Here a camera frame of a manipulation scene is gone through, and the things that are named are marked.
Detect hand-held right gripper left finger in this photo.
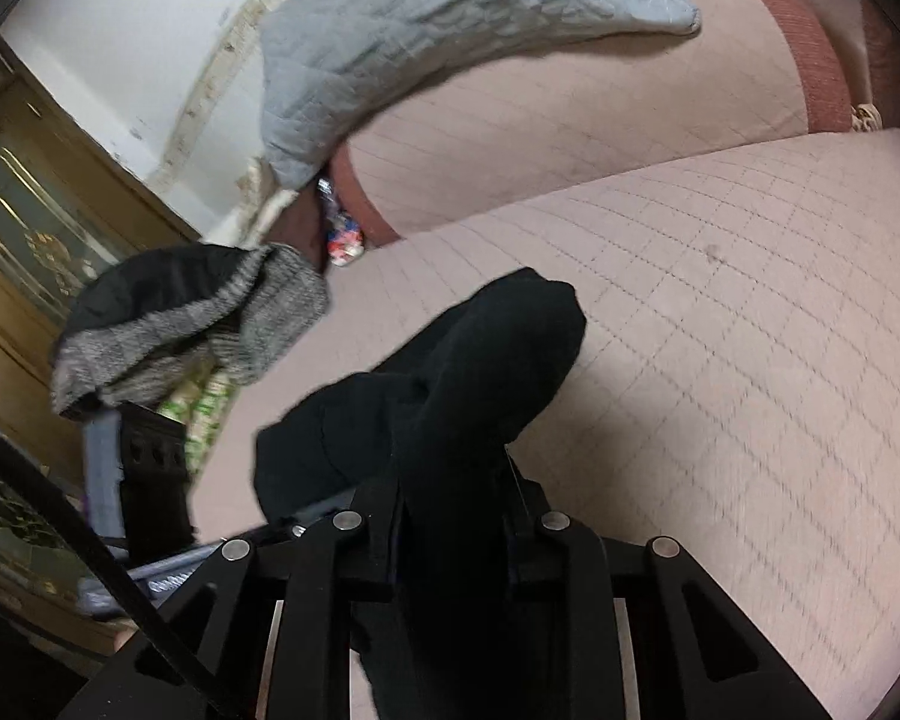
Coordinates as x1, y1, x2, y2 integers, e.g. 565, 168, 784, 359
56, 484, 410, 720

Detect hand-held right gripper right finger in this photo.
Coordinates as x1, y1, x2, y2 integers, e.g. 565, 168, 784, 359
501, 457, 833, 720

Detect black pants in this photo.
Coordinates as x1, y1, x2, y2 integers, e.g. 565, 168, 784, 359
253, 268, 587, 720

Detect green patterned cloth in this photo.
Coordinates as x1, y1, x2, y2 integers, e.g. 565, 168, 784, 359
154, 364, 242, 470

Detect grey knit sweater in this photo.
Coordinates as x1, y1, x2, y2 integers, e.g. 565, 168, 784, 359
51, 244, 332, 421

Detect black garment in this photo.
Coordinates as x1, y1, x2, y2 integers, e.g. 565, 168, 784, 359
64, 241, 271, 350

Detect wooden cabinet with glass door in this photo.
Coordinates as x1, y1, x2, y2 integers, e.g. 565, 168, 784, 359
0, 37, 205, 653

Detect pink and red-brown sofa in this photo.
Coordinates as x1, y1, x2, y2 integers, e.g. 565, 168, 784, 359
191, 0, 900, 720

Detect colourful packet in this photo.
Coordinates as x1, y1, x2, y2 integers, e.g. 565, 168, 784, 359
316, 174, 368, 268

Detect grey quilted blanket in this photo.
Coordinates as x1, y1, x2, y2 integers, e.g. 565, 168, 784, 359
257, 0, 702, 188

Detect black cable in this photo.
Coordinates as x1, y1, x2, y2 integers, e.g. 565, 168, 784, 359
0, 409, 230, 720

